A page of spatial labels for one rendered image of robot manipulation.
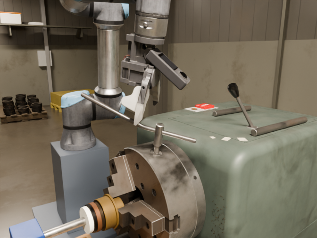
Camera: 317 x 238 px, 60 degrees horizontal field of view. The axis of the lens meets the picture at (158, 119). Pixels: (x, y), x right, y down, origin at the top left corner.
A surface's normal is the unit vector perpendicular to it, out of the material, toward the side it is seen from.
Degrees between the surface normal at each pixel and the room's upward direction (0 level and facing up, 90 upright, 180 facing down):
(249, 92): 90
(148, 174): 90
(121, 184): 59
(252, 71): 90
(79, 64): 90
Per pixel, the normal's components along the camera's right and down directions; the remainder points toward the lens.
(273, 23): -0.85, 0.13
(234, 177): -0.14, 0.25
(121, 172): 0.51, -0.33
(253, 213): 0.59, 0.20
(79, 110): 0.38, 0.22
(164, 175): 0.40, -0.59
